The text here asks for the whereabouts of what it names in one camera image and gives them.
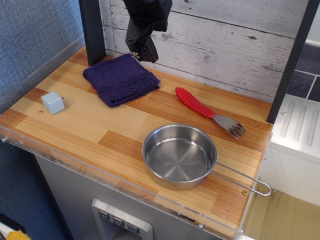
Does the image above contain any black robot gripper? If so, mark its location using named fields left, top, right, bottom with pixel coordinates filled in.
left=123, top=0, right=173, bottom=63

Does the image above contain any steel bowl with wire handle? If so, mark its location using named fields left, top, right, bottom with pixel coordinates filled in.
left=141, top=123, right=272, bottom=197

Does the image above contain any purple folded cloth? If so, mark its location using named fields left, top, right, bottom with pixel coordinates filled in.
left=82, top=53, right=160, bottom=108

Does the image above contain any light grey cube block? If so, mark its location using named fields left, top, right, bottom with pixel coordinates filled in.
left=41, top=91, right=65, bottom=115

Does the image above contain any silver toy fridge dispenser panel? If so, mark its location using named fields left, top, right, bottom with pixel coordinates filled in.
left=91, top=198, right=154, bottom=240

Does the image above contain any clear acrylic table edge guard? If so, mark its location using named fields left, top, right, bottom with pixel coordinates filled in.
left=0, top=124, right=274, bottom=239

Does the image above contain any white ribbed cabinet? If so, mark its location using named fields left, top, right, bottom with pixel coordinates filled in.
left=258, top=94, right=320, bottom=206

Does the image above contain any yellow object at corner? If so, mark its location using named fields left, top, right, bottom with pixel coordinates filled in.
left=6, top=230, right=31, bottom=240

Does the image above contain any black left vertical post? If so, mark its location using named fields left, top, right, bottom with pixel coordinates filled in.
left=78, top=0, right=106, bottom=66

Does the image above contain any black vertical post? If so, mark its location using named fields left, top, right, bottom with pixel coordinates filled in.
left=78, top=0, right=106, bottom=66
left=266, top=0, right=320, bottom=124

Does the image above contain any red handled metal fork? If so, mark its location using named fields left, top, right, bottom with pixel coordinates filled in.
left=175, top=87, right=246, bottom=139

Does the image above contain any black right vertical post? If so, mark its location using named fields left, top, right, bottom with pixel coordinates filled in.
left=266, top=0, right=320, bottom=124

